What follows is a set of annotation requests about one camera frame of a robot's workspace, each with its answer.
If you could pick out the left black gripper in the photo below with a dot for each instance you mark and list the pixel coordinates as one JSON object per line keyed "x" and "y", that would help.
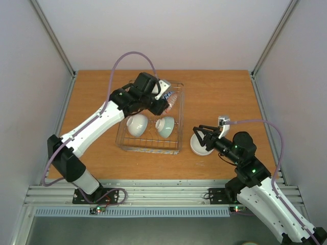
{"x": 161, "y": 106}

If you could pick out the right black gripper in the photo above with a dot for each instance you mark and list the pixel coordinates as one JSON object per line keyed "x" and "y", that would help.
{"x": 209, "y": 139}

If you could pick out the teal patterned bowl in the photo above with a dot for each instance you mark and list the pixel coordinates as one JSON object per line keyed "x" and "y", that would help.
{"x": 165, "y": 126}

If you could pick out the white ceramic bowl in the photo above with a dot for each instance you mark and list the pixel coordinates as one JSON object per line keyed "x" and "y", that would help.
{"x": 137, "y": 124}

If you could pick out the metal wire dish rack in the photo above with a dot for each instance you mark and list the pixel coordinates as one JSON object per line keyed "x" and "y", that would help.
{"x": 151, "y": 141}

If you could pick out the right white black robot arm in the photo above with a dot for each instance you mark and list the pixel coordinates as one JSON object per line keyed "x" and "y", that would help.
{"x": 253, "y": 187}

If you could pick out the right small circuit board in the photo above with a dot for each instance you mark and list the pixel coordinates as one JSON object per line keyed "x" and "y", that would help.
{"x": 236, "y": 209}

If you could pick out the small circuit board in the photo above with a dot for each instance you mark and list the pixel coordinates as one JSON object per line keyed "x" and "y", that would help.
{"x": 236, "y": 209}
{"x": 97, "y": 210}

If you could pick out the left small circuit board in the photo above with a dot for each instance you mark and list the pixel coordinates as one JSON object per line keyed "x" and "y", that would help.
{"x": 97, "y": 210}

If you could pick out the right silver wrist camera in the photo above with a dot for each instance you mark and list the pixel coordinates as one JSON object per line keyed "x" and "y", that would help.
{"x": 223, "y": 124}

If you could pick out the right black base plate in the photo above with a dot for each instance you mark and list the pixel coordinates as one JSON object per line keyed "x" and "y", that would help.
{"x": 218, "y": 196}

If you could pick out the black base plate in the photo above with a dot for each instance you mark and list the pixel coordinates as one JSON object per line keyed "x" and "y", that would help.
{"x": 218, "y": 196}
{"x": 101, "y": 196}

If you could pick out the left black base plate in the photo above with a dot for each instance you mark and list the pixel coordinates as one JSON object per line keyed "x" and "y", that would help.
{"x": 101, "y": 196}

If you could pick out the left aluminium frame post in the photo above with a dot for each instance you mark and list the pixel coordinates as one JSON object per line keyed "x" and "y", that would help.
{"x": 49, "y": 30}

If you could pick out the aluminium frame post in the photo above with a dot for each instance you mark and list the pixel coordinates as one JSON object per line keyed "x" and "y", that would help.
{"x": 49, "y": 30}
{"x": 275, "y": 35}

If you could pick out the right aluminium frame post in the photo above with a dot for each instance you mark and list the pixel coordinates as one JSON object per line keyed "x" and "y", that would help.
{"x": 275, "y": 35}

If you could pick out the aluminium rail base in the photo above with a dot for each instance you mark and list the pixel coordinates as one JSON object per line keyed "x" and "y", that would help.
{"x": 140, "y": 192}

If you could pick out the grey slotted cable duct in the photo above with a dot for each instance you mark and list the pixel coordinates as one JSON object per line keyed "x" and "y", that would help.
{"x": 133, "y": 212}

